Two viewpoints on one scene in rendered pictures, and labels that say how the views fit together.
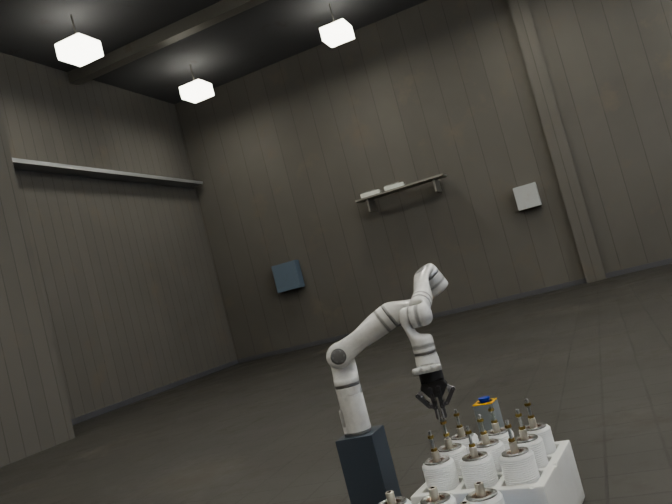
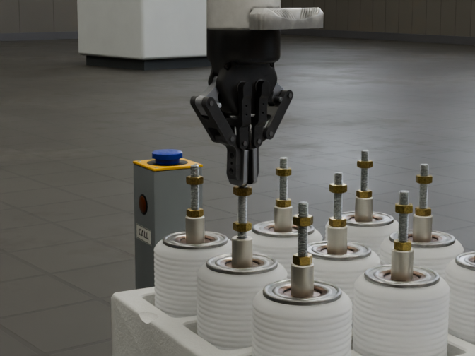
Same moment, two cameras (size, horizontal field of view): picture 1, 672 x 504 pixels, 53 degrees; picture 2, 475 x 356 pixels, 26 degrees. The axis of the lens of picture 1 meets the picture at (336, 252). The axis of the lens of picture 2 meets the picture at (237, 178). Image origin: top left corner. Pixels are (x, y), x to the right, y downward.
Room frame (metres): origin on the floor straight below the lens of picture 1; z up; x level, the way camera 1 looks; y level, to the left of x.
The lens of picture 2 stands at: (1.53, 0.69, 0.54)
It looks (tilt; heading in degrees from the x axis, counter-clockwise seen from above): 10 degrees down; 303
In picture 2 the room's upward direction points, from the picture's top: straight up
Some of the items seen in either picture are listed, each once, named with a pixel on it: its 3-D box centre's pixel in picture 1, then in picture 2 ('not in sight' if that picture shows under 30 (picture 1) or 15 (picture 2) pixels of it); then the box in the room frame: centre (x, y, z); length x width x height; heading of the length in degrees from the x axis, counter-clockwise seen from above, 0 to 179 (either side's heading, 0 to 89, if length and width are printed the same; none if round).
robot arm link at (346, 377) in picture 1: (342, 365); not in sight; (2.43, 0.08, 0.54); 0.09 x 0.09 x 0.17; 86
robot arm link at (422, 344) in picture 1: (416, 329); not in sight; (2.11, -0.18, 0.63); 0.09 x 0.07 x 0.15; 69
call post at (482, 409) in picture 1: (496, 447); (168, 279); (2.34, -0.37, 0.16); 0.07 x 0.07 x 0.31; 61
